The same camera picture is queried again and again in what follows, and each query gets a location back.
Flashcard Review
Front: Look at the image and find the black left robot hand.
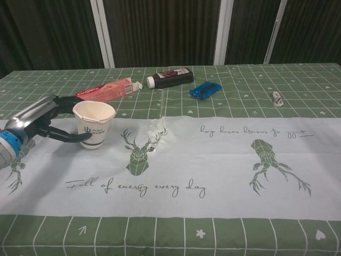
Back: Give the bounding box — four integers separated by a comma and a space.
5, 93, 92, 146

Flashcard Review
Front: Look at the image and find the white paper cup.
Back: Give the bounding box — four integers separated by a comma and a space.
72, 100, 116, 149

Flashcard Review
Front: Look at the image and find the red toothpaste box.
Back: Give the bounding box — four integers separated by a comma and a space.
75, 77, 143, 103

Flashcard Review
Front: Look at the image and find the dark bottle with white cap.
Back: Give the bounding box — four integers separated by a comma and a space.
147, 67, 194, 90

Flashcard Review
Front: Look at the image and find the green and white tablecloth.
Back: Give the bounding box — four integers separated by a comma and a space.
0, 62, 341, 256

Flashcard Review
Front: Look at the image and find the blue plastic packet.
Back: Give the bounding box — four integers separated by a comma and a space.
189, 82, 223, 101

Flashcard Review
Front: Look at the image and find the small white clip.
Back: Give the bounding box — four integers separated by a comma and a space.
272, 91, 285, 108

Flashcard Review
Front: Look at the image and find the white partition post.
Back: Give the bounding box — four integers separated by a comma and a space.
89, 0, 116, 69
213, 0, 234, 66
263, 0, 291, 65

